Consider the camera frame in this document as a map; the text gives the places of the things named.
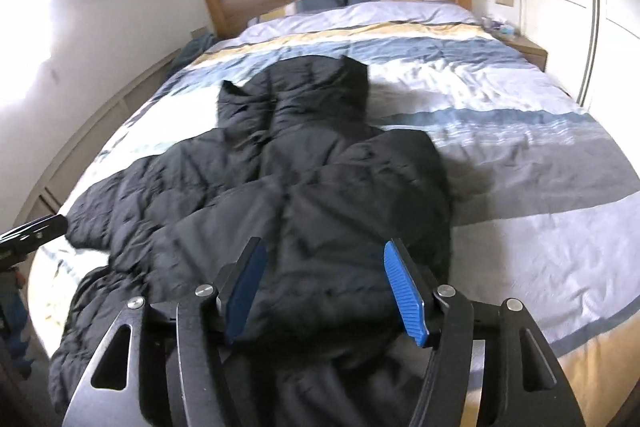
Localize black puffer down coat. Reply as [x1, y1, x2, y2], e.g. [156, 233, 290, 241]
[49, 56, 451, 426]

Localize striped duvet cover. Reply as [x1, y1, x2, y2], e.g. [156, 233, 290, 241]
[49, 2, 639, 426]

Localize teal cloth beside bed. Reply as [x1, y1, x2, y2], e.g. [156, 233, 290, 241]
[166, 31, 219, 79]

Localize window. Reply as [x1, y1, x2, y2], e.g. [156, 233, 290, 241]
[1, 0, 54, 110]

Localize wooden nightstand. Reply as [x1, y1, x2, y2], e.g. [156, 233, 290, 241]
[495, 34, 548, 72]

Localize items on nightstand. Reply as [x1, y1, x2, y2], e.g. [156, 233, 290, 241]
[482, 17, 516, 38]

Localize striped blue pillow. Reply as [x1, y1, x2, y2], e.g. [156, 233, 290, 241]
[247, 0, 352, 28]

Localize white sliding wardrobe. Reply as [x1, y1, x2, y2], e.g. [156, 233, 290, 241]
[521, 0, 639, 159]

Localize beige low wall cabinet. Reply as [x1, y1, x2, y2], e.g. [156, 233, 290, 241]
[14, 49, 179, 225]

